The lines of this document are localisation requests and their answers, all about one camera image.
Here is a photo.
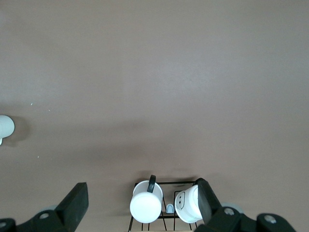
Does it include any black wire mug rack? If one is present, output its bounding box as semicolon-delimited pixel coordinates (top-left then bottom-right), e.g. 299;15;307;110
127;180;201;232

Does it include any cream ribbed mug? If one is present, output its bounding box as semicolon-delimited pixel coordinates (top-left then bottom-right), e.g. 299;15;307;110
0;115;15;146

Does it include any white mug with face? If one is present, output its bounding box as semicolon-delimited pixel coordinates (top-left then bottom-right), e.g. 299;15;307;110
174;185;203;224

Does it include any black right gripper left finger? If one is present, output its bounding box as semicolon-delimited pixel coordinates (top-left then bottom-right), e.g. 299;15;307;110
14;182;89;232

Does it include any white mug black handle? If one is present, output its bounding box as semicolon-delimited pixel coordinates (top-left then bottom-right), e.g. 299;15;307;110
129;174;164;223

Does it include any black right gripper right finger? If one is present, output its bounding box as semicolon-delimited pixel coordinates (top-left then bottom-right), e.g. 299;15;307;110
195;178;260;232

